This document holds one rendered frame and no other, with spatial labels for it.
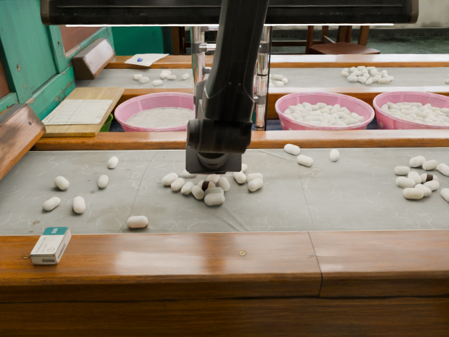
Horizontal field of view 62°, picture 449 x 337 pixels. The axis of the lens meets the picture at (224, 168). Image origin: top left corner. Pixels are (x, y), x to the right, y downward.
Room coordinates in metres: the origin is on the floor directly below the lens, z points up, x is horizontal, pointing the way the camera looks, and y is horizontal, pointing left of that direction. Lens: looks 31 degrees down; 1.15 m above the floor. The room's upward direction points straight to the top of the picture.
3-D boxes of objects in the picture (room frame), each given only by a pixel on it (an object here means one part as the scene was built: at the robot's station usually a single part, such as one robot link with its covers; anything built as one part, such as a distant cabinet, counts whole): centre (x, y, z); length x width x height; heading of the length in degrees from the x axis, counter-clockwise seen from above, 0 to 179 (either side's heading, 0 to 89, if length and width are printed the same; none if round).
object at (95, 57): (1.30, 0.44, 0.83); 0.30 x 0.06 x 0.07; 1
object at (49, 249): (0.42, 0.25, 0.78); 0.06 x 0.04 x 0.02; 1
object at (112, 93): (0.96, 0.38, 0.77); 0.33 x 0.15 x 0.01; 1
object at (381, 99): (0.98, -0.55, 0.72); 0.27 x 0.27 x 0.10
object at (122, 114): (0.97, 0.17, 0.72); 0.27 x 0.27 x 0.10
